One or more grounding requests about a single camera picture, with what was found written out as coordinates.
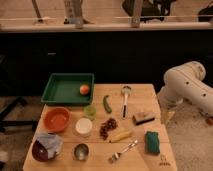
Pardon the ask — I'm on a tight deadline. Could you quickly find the silver fork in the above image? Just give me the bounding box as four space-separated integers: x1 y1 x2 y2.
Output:
108 140 138 163

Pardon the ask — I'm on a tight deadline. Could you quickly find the white plastic cup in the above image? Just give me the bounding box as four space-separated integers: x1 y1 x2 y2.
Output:
75 118 93 137

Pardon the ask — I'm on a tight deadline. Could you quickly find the black office chair base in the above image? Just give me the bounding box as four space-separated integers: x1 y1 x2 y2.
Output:
0 97 38 133

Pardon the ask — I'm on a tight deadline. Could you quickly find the orange bowl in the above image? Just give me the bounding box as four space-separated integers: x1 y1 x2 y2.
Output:
43 107 70 132

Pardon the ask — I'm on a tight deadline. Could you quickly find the small metal cup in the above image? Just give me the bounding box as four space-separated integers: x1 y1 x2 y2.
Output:
74 143 89 161

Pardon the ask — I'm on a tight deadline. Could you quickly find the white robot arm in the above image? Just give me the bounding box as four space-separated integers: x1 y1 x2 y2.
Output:
157 61 213 124

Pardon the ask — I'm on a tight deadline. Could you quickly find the orange peach fruit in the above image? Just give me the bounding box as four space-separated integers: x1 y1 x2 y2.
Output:
79 84 90 95

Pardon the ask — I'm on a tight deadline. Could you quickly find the green plastic tray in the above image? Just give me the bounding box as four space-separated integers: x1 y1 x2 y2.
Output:
41 73 95 106

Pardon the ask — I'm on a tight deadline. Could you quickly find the purple grape bunch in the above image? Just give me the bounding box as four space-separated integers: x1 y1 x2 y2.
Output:
99 118 118 140

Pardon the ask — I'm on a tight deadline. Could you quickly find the blue grey cloth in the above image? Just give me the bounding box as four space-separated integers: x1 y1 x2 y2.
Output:
36 133 63 159

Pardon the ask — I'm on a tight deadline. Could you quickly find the green sponge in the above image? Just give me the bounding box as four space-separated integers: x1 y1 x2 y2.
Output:
145 131 160 155

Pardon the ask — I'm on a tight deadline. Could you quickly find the whiteboard eraser block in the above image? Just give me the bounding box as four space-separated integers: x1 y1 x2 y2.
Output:
132 113 155 125

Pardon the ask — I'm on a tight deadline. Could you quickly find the dark purple bowl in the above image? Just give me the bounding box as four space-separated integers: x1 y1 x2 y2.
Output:
32 140 57 162

